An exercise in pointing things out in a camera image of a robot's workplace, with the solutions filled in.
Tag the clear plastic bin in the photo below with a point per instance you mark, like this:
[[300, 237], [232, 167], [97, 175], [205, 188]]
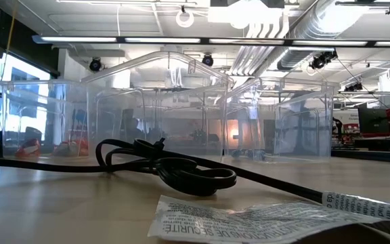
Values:
[[46, 112], [164, 112], [300, 128]]

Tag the blue lollipop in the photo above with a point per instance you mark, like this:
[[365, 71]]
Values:
[[237, 153], [259, 155]]

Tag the long ceiling light strip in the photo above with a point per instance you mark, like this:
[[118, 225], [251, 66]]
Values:
[[162, 40]]

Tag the crumpled printed plastic wrapper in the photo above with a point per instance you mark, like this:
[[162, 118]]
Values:
[[249, 223]]

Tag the white ceiling light fixture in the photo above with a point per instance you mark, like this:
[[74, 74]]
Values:
[[245, 13]]

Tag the black track spotlight cluster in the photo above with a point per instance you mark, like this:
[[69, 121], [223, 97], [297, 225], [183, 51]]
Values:
[[322, 60]]

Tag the large window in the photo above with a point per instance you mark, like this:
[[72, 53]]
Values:
[[29, 66]]

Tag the black monitor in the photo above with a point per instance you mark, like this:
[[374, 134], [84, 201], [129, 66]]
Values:
[[372, 120]]

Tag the black dome camera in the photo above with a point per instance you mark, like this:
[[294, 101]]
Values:
[[207, 60], [95, 64]]

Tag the silver ribbed ventilation duct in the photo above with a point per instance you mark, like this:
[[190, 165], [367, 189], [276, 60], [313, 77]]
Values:
[[311, 23]]

